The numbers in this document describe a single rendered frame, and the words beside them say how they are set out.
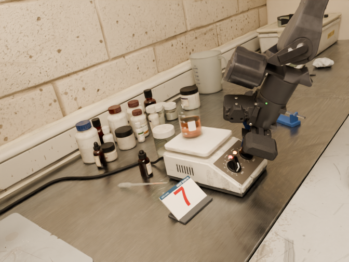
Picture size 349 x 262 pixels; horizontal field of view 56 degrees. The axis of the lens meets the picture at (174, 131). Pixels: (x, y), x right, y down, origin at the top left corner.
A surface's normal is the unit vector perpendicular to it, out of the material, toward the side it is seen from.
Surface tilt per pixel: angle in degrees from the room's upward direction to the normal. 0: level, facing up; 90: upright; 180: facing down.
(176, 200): 40
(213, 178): 90
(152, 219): 0
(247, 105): 17
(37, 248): 0
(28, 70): 90
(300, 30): 86
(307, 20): 59
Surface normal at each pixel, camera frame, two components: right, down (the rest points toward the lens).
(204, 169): -0.60, 0.42
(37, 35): 0.77, 0.12
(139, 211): -0.18, -0.90
